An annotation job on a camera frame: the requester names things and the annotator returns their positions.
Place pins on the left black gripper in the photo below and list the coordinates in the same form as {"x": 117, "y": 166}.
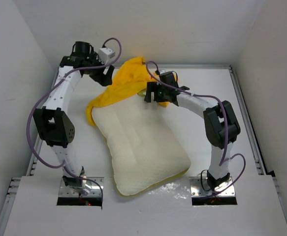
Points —
{"x": 103, "y": 79}

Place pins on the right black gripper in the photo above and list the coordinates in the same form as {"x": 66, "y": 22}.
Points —
{"x": 152, "y": 86}

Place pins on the yellow pillowcase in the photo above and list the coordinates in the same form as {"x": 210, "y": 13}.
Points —
{"x": 130, "y": 79}

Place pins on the cream quilted pillow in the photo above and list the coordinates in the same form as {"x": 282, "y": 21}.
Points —
{"x": 144, "y": 150}

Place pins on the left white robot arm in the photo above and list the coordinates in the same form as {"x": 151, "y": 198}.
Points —
{"x": 51, "y": 120}

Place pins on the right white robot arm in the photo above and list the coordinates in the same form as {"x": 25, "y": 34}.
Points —
{"x": 220, "y": 121}

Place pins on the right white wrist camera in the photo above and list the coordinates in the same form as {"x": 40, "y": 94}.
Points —
{"x": 160, "y": 71}

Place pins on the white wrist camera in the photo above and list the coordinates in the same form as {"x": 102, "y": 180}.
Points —
{"x": 105, "y": 54}
{"x": 160, "y": 71}

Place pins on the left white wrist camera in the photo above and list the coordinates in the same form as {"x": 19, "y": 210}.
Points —
{"x": 105, "y": 54}

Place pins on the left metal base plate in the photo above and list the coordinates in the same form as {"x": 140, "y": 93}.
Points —
{"x": 91, "y": 188}

